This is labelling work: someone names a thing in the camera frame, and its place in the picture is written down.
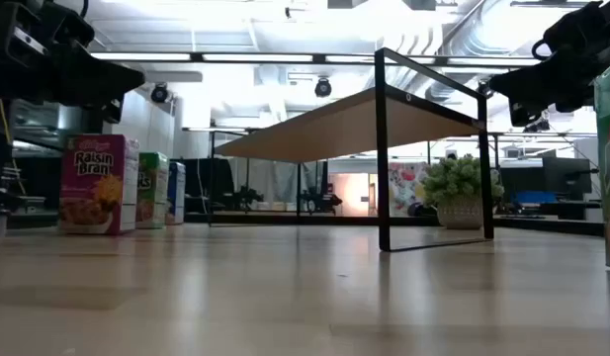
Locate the Frosted Flakes cereal box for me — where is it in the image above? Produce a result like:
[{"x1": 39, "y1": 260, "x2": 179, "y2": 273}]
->
[{"x1": 165, "y1": 161, "x2": 187, "y2": 226}]

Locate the grey hanging cloth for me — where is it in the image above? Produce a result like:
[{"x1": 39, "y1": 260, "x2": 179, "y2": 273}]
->
[{"x1": 272, "y1": 161, "x2": 325, "y2": 204}]

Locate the black ceiling spotlight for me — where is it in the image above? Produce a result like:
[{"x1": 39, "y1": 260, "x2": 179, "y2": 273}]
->
[
  {"x1": 150, "y1": 82, "x2": 170, "y2": 104},
  {"x1": 313, "y1": 77, "x2": 333, "y2": 99}
]

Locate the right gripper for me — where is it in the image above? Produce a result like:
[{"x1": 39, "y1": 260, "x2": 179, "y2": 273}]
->
[{"x1": 489, "y1": 0, "x2": 610, "y2": 128}]

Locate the green plant in woven pot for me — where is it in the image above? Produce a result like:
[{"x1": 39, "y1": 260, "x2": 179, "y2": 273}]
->
[{"x1": 421, "y1": 153, "x2": 506, "y2": 230}]

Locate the black partition panel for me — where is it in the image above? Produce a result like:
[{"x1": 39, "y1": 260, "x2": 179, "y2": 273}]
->
[{"x1": 184, "y1": 157, "x2": 235, "y2": 214}]

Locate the white floral cloth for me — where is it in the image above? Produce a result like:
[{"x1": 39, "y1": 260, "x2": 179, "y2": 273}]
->
[{"x1": 388, "y1": 161, "x2": 429, "y2": 218}]

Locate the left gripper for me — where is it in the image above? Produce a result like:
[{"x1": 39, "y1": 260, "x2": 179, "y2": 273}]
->
[{"x1": 0, "y1": 0, "x2": 146, "y2": 125}]

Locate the long ceiling light strip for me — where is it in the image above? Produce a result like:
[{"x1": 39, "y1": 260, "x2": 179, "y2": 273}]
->
[{"x1": 89, "y1": 50, "x2": 542, "y2": 67}]

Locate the blue container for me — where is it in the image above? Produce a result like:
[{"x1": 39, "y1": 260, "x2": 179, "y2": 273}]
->
[{"x1": 510, "y1": 191, "x2": 558, "y2": 205}]

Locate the black computer monitor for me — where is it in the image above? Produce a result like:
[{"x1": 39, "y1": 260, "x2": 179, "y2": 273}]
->
[{"x1": 541, "y1": 156, "x2": 593, "y2": 195}]

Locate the yellow cable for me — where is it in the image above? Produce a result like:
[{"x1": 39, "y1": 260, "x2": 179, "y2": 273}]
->
[{"x1": 0, "y1": 97, "x2": 28, "y2": 195}]

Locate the Raisin Bran cereal box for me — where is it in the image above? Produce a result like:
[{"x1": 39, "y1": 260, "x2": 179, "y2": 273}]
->
[{"x1": 58, "y1": 133, "x2": 140, "y2": 236}]

